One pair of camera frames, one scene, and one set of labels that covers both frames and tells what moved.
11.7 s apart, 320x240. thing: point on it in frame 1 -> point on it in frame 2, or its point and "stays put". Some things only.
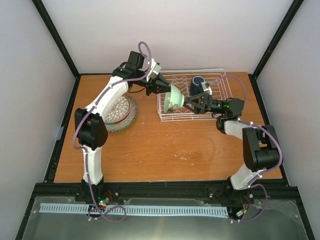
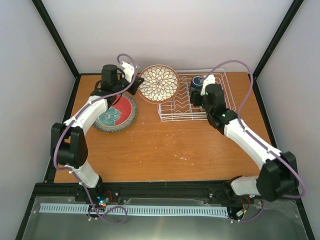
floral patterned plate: [119, 111] -> [161, 84]
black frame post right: [289, 15] stays put
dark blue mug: [195, 85] stays put
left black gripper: [156, 84] -> [136, 82]
